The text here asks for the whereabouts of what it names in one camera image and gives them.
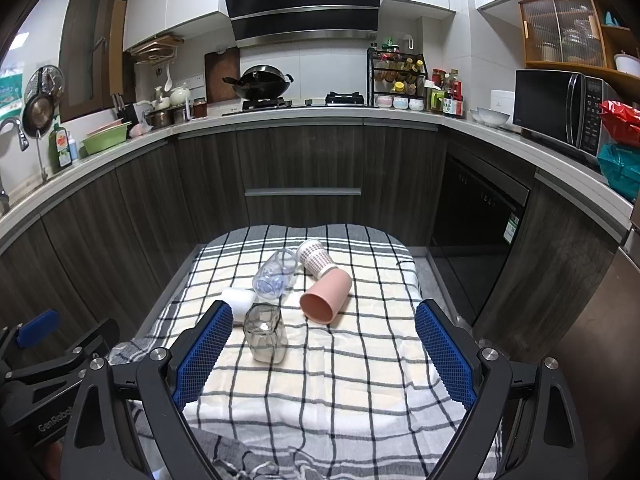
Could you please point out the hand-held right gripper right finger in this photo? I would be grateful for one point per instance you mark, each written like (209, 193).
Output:
(445, 355)

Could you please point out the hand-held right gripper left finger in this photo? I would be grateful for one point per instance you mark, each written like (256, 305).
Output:
(205, 355)

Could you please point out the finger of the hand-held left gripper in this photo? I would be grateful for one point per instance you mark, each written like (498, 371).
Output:
(60, 362)
(37, 327)

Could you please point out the clear glass cup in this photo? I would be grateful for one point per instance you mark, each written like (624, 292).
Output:
(265, 340)

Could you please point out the small white cup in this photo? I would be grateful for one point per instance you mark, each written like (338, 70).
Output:
(234, 300)

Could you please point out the pink plastic cup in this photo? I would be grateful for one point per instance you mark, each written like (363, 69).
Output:
(327, 292)

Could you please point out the white dotted pattern cup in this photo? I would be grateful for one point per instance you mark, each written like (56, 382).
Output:
(316, 257)

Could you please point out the clear glass blue pattern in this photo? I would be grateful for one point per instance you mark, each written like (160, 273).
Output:
(275, 275)

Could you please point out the black white checkered cloth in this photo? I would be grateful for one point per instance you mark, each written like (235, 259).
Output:
(325, 385)

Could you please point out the black built-in dishwasher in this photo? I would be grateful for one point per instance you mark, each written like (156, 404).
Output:
(475, 220)

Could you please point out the green detergent bottle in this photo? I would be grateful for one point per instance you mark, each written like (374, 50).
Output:
(61, 147)

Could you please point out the blue bottle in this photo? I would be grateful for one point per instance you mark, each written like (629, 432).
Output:
(73, 147)

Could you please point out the metal kitchen faucet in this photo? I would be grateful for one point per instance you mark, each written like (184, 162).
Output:
(15, 132)

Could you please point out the green plastic basin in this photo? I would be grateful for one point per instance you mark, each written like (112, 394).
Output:
(105, 142)

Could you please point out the black frying pan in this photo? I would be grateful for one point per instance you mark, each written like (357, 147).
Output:
(37, 112)

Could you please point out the dark wood base cabinets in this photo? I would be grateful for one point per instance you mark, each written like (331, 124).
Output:
(300, 160)

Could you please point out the green printed packet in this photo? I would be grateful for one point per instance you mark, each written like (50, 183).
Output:
(10, 97)

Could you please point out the black knife block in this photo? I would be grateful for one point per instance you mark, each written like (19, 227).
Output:
(125, 110)

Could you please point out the metal pot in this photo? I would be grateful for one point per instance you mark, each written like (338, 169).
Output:
(161, 118)

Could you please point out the small white bowl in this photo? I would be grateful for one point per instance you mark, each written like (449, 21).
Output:
(475, 116)

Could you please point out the large white bowl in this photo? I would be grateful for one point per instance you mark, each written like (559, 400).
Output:
(494, 116)

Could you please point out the brown jar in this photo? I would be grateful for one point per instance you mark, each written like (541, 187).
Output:
(200, 108)

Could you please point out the glass pot lid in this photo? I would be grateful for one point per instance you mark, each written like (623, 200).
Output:
(56, 80)

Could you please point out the white seasoning jar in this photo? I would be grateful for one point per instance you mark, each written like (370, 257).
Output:
(416, 104)
(401, 103)
(384, 102)

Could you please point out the teal plastic bag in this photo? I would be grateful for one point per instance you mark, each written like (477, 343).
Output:
(620, 167)

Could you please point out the black gas stove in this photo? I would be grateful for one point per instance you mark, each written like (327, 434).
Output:
(270, 106)

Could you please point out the group of sauce bottles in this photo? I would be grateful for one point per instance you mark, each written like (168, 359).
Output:
(447, 95)

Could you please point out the white teapot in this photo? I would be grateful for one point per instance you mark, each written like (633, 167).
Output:
(180, 96)

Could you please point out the white rice cooker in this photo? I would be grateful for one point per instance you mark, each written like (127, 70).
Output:
(501, 101)

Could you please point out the black microwave oven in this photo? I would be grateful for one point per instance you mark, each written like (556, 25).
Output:
(545, 105)

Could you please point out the white ladle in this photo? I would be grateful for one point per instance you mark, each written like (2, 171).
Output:
(169, 82)

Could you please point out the black wok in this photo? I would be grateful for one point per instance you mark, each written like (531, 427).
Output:
(262, 82)

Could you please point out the dark brown cutting board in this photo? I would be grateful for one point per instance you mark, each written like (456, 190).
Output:
(220, 75)

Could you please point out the brown framed window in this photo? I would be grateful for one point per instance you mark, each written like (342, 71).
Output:
(90, 50)

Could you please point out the row of seasoning bottles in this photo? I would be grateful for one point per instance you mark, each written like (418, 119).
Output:
(400, 72)

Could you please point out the black spice rack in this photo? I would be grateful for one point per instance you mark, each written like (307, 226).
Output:
(372, 75)

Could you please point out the red plastic bag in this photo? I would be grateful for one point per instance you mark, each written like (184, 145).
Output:
(622, 122)

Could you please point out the white bowl on shelf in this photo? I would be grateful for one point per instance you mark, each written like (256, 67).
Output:
(627, 62)

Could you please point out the wooden glass door cabinet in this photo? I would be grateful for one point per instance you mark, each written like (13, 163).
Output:
(560, 25)

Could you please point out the black range hood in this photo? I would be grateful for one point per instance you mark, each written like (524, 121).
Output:
(305, 0)

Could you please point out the wooden boards on wall rack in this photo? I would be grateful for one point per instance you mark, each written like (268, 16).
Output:
(155, 47)

